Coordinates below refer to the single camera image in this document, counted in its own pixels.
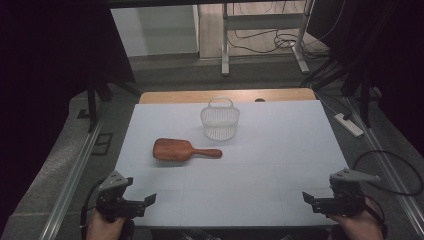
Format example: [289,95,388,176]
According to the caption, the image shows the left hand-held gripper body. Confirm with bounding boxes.
[95,170,148,224]

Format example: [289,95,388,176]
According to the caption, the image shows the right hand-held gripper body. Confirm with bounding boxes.
[313,168,381,218]

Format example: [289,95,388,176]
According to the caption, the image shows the wooden paddle hairbrush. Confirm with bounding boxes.
[152,137,223,163]

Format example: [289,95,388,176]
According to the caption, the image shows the white plastic mesh basket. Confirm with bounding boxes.
[200,96,241,142]

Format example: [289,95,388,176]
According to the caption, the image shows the person's left hand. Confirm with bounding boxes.
[86,209,130,240]

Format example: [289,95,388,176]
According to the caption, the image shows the person's right hand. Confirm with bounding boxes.
[328,199,385,240]

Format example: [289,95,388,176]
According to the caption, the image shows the white table cover sheet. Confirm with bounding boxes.
[114,99,349,228]

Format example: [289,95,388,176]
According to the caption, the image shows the white power strip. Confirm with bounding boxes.
[333,112,365,138]

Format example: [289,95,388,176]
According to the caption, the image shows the black tripod stand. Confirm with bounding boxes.
[83,74,143,134]
[299,58,383,129]

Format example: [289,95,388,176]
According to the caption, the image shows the wooden table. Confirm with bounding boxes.
[138,87,317,105]

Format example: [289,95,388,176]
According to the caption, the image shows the black curtain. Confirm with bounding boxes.
[0,0,136,231]
[306,0,424,158]

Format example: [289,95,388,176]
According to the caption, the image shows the light grey board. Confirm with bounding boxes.
[110,5,200,58]

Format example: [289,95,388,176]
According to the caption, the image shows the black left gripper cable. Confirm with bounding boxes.
[79,178,108,240]

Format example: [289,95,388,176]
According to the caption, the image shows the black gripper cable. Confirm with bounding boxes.
[79,178,108,240]
[363,194,389,239]

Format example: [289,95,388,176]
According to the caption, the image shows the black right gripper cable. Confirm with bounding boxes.
[363,194,389,239]

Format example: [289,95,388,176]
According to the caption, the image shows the aluminium floor rail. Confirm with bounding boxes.
[344,96,424,238]
[39,108,106,240]

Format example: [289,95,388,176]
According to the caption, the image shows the black looped cable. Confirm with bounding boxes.
[352,149,424,197]

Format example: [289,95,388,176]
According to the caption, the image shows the black plug with cable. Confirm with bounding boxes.
[313,88,354,122]

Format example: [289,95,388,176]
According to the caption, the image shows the tangled black floor cables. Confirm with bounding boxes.
[227,0,348,62]

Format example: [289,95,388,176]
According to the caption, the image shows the white metal stand frame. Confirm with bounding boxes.
[221,0,315,77]

